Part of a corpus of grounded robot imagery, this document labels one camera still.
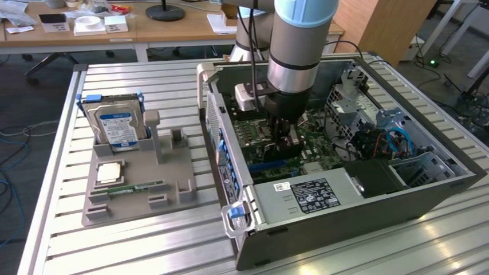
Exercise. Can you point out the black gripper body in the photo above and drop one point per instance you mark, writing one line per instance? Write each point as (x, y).
(287, 106)

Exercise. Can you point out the low-profile Nvidia graphics card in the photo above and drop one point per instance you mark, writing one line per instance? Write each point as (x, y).
(271, 157)

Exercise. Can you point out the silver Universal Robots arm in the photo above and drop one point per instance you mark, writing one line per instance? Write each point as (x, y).
(297, 43)

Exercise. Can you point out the CPU socket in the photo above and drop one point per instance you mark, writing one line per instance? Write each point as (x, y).
(261, 130)

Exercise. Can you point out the green RAM stick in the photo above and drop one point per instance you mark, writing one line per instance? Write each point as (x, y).
(133, 187)
(256, 146)

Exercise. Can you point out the green Dell motherboard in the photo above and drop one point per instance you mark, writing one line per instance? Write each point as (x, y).
(321, 149)

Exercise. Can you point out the blue expansion slot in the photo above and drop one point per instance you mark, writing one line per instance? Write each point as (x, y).
(267, 166)

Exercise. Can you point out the perforated metal drive cage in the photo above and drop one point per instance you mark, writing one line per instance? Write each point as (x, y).
(344, 123)

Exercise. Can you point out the grey power supply unit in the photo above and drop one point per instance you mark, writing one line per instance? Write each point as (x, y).
(279, 207)

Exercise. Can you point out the stack of white papers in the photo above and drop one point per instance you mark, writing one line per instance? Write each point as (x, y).
(219, 24)

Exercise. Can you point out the open dark grey PC case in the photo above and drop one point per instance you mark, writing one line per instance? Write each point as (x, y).
(340, 229)

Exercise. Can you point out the metal disk bay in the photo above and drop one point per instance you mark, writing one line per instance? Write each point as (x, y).
(421, 170)

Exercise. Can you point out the brown cardboard box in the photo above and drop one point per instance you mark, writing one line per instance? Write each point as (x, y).
(229, 11)

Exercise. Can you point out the white box with red button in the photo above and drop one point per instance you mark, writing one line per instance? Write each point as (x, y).
(416, 51)

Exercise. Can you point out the wooden cabinet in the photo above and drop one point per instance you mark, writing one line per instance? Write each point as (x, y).
(397, 28)

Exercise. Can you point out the wooden desk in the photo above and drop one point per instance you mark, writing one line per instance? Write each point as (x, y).
(172, 31)
(23, 40)

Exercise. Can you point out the power strip with green light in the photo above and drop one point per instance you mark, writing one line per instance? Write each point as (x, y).
(432, 62)

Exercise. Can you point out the hard disk in blue caddy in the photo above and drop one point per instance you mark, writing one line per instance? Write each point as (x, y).
(115, 126)

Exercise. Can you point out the black round lamp base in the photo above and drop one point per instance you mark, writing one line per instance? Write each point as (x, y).
(164, 14)

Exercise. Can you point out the silver CPU chip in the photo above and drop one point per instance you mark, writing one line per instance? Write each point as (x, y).
(108, 172)

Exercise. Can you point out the grey plastic parts rack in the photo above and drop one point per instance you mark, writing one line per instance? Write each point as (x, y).
(133, 212)

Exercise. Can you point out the black tripod stand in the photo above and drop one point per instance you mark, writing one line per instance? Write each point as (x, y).
(466, 96)

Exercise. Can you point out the white labelled box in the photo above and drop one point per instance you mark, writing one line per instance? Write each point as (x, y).
(115, 23)

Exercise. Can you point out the red small parts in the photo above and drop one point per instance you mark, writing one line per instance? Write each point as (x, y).
(119, 10)

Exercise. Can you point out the small dark object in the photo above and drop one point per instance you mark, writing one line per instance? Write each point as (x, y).
(99, 9)

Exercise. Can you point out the black office chair base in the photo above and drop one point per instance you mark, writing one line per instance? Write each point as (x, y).
(49, 63)

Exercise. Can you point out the beige tape roll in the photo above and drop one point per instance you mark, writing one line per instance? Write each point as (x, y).
(72, 3)

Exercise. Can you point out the black and white box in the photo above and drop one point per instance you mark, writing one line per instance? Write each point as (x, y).
(53, 27)

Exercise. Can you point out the grey cup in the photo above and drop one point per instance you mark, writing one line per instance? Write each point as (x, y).
(55, 3)

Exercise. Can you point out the red and white card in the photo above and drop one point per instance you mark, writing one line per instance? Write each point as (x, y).
(19, 29)

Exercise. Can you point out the clear plastic bag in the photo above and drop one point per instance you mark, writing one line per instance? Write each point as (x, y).
(17, 14)

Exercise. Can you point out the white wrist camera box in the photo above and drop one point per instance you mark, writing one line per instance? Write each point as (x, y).
(244, 98)

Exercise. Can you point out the silver metal bracket plate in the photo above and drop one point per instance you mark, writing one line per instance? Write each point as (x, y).
(344, 106)

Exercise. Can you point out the white table frame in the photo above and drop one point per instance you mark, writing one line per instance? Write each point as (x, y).
(436, 28)

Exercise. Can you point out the white square base plate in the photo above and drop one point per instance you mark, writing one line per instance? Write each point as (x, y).
(89, 33)

